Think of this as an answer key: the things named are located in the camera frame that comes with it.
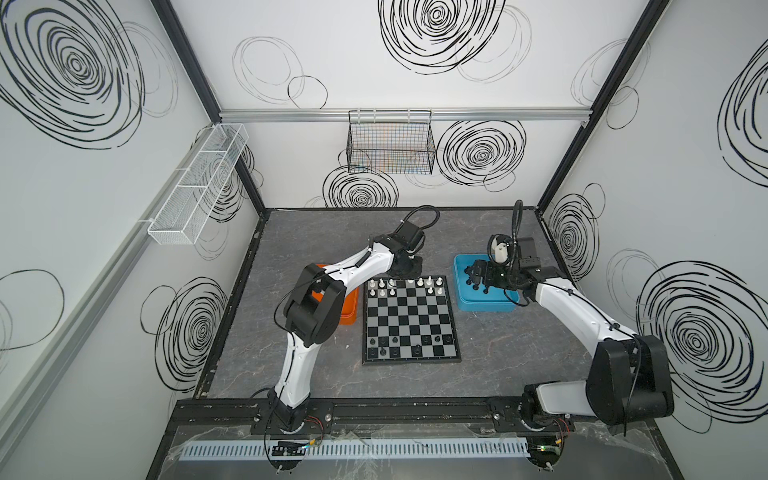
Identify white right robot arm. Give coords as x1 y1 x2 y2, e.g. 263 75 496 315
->
457 234 675 430

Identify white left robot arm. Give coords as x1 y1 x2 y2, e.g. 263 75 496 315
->
268 219 425 431

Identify blue plastic tray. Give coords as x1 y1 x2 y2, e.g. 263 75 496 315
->
453 254 520 312

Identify black and white chessboard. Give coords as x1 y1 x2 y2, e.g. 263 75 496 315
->
362 276 461 364

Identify orange plastic tray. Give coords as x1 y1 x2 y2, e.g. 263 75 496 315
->
312 264 360 325

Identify white mesh shelf basket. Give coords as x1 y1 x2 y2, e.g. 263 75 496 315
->
147 123 249 246

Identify black wire basket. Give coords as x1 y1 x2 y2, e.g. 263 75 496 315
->
345 120 437 175

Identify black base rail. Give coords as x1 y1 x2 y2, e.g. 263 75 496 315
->
170 394 652 436

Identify aluminium wall rail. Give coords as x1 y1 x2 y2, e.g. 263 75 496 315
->
220 107 592 123

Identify white slotted cable duct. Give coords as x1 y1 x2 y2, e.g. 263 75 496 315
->
177 437 530 462

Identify black right frame post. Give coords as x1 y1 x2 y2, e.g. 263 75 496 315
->
536 0 671 212

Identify black vertical frame post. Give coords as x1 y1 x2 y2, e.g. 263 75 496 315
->
151 0 269 221

